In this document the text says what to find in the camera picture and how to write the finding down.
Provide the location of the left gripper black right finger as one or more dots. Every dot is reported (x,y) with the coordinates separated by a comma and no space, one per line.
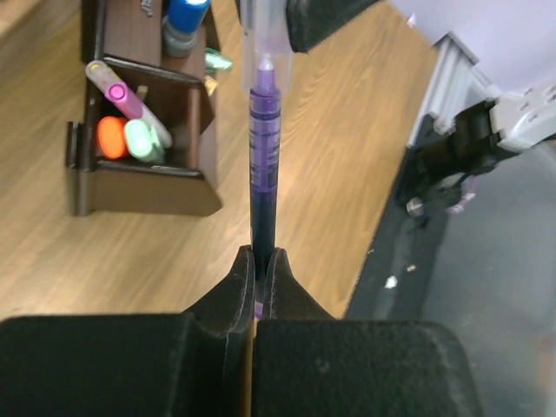
(307,363)

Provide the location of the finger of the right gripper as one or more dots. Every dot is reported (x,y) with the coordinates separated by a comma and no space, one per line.
(309,22)

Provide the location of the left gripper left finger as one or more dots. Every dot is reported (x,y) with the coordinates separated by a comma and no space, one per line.
(191,363)

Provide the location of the small clear tube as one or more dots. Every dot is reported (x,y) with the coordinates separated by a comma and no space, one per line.
(265,37)

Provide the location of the purple thin pen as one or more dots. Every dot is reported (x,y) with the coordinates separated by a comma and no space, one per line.
(264,153)

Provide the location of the blue small bottle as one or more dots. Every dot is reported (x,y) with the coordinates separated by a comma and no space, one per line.
(180,25)

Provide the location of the mint green highlighter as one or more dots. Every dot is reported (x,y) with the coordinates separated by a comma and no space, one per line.
(143,142)

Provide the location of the pink red pen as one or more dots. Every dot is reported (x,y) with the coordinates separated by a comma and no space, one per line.
(124,99)

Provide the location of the orange black highlighter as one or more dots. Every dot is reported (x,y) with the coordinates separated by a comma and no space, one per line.
(111,138)

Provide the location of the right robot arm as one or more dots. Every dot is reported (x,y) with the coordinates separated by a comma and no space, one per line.
(483,135)

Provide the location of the brown wooden desk organizer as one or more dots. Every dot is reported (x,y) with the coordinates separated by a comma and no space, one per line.
(127,36)

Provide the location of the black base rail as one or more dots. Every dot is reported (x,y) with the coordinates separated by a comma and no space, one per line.
(396,274)

